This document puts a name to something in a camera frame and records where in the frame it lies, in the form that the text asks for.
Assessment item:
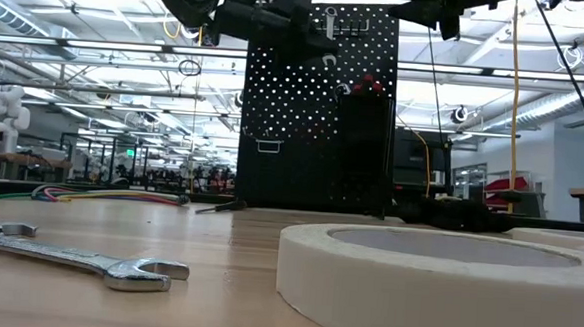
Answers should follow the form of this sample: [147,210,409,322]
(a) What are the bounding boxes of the black perforated peg board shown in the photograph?
[233,0,402,218]

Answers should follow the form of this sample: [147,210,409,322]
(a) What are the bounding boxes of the black equipment cabinet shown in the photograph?
[389,126,456,199]

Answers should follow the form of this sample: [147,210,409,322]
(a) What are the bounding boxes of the thin black cable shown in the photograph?
[524,0,584,170]

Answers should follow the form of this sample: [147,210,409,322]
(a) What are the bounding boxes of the black round base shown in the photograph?
[497,188,525,205]

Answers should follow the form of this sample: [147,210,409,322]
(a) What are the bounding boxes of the black hanging cable coil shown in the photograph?
[177,58,203,79]

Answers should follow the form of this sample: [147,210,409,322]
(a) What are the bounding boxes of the chrome wire loop hook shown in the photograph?
[254,139,284,156]

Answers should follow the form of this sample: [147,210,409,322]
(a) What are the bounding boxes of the long yellow cable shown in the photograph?
[500,0,527,215]

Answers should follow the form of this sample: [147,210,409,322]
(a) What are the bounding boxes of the chrome wire hook rack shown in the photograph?
[308,14,372,38]

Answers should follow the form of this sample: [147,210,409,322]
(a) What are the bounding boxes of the black aluminium table frame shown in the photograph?
[0,177,584,235]

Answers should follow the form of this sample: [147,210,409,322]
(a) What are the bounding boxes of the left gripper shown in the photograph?
[211,0,342,72]

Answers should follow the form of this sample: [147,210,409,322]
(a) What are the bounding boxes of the bundle of coloured cables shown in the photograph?
[0,181,191,211]

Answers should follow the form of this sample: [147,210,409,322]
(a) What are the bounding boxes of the thin curved yellow cable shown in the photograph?
[392,113,436,200]

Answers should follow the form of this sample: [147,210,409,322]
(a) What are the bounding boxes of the black lumpy bundle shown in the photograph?
[393,194,519,235]

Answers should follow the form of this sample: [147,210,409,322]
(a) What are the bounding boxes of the wooden workbench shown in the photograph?
[0,151,73,183]

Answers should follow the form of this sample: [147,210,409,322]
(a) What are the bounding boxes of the red storage bins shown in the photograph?
[482,174,531,210]

